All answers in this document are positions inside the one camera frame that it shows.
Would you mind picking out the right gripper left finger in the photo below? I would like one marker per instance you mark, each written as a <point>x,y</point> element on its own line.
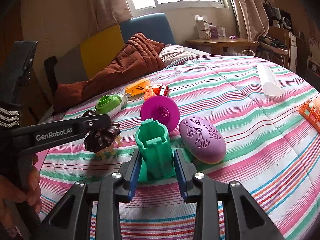
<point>130,174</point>

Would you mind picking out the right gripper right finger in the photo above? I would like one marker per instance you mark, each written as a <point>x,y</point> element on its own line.
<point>184,174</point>

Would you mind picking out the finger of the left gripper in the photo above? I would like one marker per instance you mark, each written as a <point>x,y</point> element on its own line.
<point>94,122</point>

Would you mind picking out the green plug-in device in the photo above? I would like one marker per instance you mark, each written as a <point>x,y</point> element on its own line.
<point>111,104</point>

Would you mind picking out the dark brown flower ornament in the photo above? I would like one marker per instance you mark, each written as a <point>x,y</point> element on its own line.
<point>101,141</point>

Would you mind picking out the green plastic holder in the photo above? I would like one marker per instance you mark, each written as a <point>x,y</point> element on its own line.
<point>153,141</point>

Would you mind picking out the purple egg-shaped case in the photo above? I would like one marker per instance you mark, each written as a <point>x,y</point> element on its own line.
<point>202,139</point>

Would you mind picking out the yellow orange plastic tool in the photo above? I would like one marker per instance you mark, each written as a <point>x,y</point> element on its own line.
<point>137,88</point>

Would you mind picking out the orange linked cubes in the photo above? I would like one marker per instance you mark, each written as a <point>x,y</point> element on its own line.
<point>151,91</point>

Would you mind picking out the magenta plastic cone toy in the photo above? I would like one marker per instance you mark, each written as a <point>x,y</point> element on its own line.
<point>162,109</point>

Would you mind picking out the red cylindrical toy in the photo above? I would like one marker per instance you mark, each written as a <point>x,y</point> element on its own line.
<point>163,90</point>

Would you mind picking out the person's left hand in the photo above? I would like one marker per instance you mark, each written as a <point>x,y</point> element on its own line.
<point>12,193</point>

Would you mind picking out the striped bed cover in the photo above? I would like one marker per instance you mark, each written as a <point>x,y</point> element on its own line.
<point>271,149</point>

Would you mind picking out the grey yellow blue headboard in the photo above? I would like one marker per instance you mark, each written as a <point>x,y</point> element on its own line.
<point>94,54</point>

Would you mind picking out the rust brown quilted blanket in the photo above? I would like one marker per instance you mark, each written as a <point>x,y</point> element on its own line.
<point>139,57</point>

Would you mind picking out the white pillow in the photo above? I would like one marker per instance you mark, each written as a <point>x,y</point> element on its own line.
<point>172,53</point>

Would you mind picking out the translucent white tube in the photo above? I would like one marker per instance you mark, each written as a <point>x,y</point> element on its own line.
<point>269,82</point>

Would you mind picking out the wooden side table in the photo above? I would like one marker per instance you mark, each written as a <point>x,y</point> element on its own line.
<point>220,45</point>

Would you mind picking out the orange plastic rack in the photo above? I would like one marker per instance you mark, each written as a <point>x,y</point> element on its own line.
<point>311,112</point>

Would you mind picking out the white carton box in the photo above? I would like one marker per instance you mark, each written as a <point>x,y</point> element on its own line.
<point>202,27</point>

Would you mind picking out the purple small box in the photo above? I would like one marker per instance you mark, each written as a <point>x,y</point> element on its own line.
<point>214,31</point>

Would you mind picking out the pink curtain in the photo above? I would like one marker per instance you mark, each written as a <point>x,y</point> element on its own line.
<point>251,18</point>

